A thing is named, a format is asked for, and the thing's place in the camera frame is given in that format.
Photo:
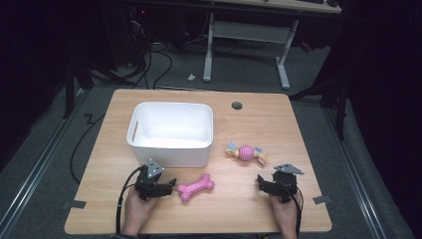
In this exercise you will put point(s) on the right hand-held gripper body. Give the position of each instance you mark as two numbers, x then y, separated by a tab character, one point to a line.
284	184

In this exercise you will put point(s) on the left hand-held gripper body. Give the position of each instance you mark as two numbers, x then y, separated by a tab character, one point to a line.
150	184

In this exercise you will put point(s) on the pink bone chew toy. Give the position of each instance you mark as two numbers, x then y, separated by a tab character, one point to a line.
195	188

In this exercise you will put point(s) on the white plastic bin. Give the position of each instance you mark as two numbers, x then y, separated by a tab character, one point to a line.
172	126

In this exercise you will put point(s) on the person's right hand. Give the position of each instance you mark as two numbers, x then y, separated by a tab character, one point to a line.
285	214

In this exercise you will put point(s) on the person's left hand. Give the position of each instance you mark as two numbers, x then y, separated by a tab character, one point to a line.
136	210

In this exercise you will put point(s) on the grey tape strip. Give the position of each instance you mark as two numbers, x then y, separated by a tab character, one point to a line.
321	199
77	204

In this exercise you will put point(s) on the black metal stand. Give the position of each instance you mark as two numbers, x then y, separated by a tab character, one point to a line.
340	113
69	93

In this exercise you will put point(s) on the small white floor scrap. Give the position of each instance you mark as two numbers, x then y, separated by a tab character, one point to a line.
191	77

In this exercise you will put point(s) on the small red object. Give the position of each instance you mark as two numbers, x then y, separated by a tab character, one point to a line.
305	47

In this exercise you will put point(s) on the wooden desk with grey legs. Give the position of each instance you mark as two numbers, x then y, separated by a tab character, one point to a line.
249	31

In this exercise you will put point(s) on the dark computer tower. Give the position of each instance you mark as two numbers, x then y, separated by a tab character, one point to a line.
137	30

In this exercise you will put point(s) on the dark keyboard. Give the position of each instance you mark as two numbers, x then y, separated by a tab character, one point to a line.
310	1

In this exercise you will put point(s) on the metal floor rail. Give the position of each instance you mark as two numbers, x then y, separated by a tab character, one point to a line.
355	172
43	156

